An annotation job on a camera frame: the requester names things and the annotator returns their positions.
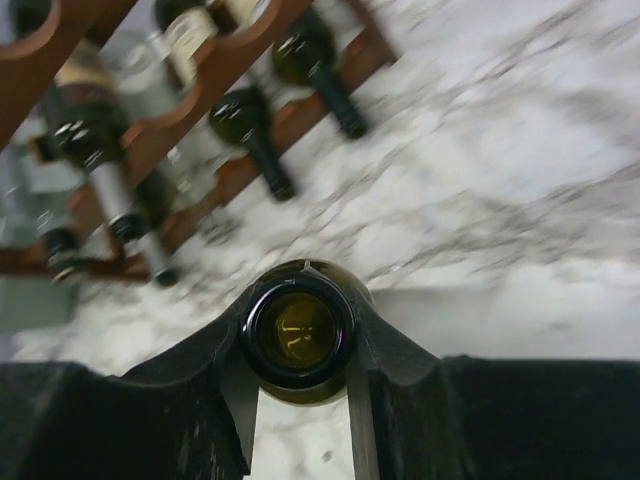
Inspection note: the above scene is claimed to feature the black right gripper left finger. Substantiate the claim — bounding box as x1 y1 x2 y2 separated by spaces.
1 298 258 479

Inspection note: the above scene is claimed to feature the clear glass wine bottle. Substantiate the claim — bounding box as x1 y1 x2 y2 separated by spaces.
101 30 237 243

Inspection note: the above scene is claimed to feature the clear bottle black cap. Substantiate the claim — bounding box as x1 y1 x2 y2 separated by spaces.
1 143 86 284

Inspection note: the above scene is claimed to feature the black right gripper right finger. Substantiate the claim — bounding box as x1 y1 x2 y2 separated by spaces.
346 289 639 479

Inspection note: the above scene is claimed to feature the dark green wine bottle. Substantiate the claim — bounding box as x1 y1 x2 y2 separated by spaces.
246 8 369 139
154 0 296 203

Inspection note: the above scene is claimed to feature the brown wooden wine rack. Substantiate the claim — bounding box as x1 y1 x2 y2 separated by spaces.
1 1 399 281

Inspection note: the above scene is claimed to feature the green bottle silver foil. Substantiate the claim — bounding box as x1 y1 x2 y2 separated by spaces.
240 259 373 406
9 0 151 246

